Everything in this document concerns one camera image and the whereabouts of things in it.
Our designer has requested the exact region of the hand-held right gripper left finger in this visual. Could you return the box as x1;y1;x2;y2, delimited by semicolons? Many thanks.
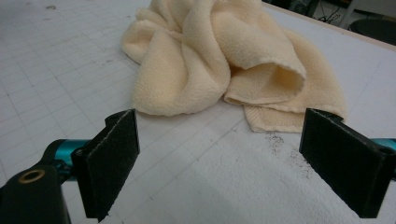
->
71;108;141;223

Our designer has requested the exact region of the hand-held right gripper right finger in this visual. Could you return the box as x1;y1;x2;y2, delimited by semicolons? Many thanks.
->
298;107;396;219

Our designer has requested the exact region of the cream terry towel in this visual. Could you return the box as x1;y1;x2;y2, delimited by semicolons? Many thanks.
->
120;0;348;134

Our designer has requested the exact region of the white gridded mat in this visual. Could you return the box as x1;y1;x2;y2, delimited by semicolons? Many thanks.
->
0;0;396;224

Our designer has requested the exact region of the black round stool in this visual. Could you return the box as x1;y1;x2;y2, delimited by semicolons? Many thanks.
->
347;18;396;47

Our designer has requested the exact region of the white metal stand leg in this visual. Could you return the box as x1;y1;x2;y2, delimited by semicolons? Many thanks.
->
337;0;360;30

